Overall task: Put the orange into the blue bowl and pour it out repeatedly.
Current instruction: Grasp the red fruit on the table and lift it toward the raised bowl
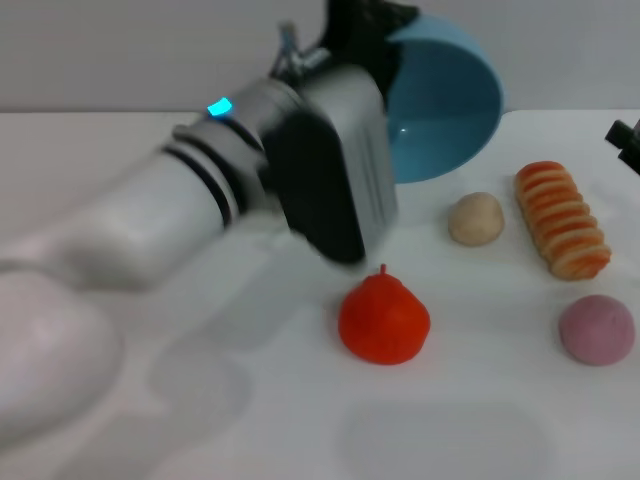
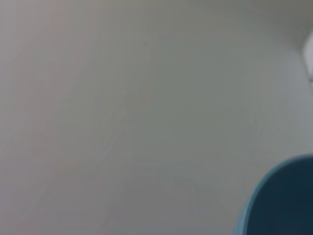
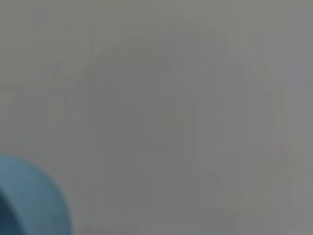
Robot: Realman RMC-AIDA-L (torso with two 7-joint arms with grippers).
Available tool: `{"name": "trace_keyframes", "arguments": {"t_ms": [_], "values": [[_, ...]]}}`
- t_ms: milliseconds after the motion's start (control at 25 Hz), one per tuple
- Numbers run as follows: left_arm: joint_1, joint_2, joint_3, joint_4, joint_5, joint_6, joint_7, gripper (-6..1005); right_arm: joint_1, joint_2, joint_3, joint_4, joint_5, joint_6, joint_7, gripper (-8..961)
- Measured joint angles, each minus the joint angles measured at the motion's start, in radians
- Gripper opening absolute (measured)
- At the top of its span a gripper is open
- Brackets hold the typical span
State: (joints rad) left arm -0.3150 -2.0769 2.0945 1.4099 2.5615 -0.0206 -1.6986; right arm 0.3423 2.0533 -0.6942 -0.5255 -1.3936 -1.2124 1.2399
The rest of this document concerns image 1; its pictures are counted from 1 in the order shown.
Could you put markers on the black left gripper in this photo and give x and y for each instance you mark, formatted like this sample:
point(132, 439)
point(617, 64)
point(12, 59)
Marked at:
point(360, 35)

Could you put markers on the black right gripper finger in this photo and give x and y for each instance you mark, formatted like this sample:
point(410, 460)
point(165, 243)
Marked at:
point(622, 134)
point(632, 162)

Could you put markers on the blue bowl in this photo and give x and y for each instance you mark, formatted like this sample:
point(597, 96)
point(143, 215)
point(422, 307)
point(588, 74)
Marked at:
point(445, 110)

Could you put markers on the orange fruit with stem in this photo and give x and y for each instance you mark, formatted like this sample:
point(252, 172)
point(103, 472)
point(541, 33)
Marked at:
point(385, 320)

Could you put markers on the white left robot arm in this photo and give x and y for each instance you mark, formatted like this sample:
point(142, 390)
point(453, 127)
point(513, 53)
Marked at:
point(125, 225)

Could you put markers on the long striped bread roll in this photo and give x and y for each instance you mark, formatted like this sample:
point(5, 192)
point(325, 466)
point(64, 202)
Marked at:
point(562, 225)

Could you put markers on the round beige bun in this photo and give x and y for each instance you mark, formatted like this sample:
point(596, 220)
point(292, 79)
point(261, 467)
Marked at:
point(475, 219)

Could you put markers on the round pink bun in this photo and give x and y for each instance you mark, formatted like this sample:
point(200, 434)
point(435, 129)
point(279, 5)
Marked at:
point(595, 330)

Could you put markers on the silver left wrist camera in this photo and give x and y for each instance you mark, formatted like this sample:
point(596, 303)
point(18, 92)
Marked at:
point(340, 165)

